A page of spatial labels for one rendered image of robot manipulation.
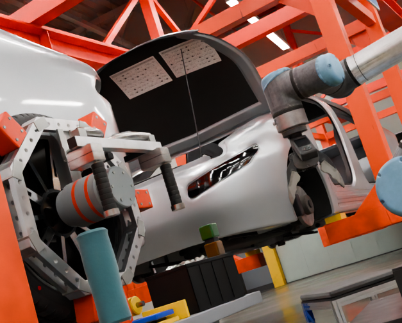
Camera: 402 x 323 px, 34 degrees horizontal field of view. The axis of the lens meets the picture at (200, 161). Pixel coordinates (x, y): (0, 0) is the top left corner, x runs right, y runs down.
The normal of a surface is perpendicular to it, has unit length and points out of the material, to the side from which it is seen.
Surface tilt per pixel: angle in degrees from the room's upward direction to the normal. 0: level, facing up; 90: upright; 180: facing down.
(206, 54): 141
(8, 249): 90
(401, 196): 92
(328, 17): 90
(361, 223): 90
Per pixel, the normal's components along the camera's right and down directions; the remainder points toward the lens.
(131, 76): -0.04, 0.75
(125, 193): 0.82, -0.35
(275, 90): -0.49, 0.08
